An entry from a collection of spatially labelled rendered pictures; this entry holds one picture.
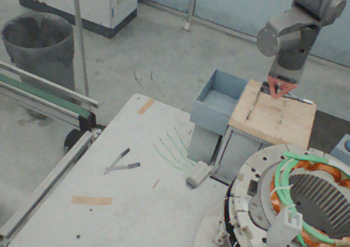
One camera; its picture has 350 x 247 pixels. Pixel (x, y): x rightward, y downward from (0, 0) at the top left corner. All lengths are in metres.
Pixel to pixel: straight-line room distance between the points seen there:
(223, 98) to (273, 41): 0.40
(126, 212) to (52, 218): 0.20
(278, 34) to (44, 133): 1.79
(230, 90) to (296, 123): 0.23
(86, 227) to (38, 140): 1.28
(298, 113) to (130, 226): 0.56
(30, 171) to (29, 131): 0.31
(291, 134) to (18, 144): 1.70
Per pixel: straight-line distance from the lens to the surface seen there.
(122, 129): 1.13
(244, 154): 0.92
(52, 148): 2.10
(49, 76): 2.03
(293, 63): 0.72
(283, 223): 0.56
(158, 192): 0.99
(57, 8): 3.16
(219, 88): 1.01
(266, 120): 0.86
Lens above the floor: 1.64
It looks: 46 degrees down
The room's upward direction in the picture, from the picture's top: 10 degrees clockwise
